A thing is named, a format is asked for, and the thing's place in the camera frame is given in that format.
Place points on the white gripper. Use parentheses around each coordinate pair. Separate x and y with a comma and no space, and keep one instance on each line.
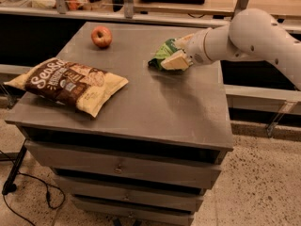
(196,48)

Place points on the green rice chip bag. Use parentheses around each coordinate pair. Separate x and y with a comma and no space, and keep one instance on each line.
(166,50)

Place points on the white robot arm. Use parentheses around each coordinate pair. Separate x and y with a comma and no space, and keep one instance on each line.
(252,35)

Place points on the brown sea salt chip bag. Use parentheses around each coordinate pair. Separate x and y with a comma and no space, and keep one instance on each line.
(70,83)

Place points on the red apple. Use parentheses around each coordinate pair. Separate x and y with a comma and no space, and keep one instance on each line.
(101,36)

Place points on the grey drawer cabinet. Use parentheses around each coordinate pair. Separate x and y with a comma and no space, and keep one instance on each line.
(182,115)

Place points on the top grey drawer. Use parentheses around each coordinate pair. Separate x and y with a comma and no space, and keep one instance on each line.
(127,165)

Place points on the grey drawer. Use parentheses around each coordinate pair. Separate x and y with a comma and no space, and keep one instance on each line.
(130,210)
(127,165)
(132,194)

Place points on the middle grey drawer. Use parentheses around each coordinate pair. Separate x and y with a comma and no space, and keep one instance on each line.
(132,194)

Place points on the bottom grey drawer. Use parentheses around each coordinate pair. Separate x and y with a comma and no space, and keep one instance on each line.
(130,210)

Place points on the black stand leg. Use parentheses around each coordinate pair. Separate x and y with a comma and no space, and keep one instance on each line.
(16,159)

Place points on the metal shelf bracket middle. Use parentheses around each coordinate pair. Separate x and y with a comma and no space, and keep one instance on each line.
(128,8)

